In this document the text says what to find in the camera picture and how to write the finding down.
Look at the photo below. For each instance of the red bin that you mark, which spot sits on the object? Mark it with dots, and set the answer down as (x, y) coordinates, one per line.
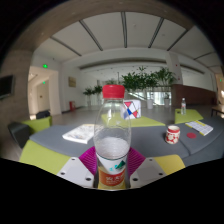
(72, 106)

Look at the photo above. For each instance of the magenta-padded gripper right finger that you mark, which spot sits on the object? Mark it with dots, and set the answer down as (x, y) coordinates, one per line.
(146, 171)

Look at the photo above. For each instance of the flat round red coaster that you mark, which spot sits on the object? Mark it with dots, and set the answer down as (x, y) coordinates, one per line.
(191, 135)

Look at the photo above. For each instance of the red white floral mug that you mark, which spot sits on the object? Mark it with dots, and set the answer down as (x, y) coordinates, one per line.
(172, 135)

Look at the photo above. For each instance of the white cube with coloured triangles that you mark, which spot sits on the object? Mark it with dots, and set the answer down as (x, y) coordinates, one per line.
(134, 109)

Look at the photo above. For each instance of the tan wall plaque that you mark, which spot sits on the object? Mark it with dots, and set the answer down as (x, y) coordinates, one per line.
(72, 82)

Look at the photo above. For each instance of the wooden bench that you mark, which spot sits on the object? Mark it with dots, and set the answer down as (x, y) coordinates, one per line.
(217, 109)

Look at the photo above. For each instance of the black wall screen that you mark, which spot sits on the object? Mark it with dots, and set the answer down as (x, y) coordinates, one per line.
(6, 86)

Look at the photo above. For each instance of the white open book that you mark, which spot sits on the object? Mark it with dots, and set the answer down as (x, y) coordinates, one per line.
(79, 133)

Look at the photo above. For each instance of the black chair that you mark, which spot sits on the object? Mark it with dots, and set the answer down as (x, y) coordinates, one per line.
(19, 134)

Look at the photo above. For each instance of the black bag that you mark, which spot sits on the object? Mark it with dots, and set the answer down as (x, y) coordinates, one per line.
(43, 114)

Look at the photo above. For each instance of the green exit sign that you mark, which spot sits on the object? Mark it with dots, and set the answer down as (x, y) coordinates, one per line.
(45, 66)

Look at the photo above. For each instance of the clear red-capped water bottle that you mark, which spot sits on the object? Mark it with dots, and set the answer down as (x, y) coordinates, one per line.
(112, 143)

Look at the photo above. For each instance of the small clear water bottle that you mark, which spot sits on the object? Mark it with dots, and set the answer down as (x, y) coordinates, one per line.
(183, 107)

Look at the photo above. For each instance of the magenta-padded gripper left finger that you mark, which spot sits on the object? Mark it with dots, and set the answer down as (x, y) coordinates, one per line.
(76, 171)

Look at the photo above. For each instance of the yellow and white booklet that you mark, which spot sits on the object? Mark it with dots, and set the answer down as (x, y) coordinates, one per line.
(200, 127)

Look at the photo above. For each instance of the group of potted green plants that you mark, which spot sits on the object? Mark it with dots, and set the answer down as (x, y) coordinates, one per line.
(140, 80)

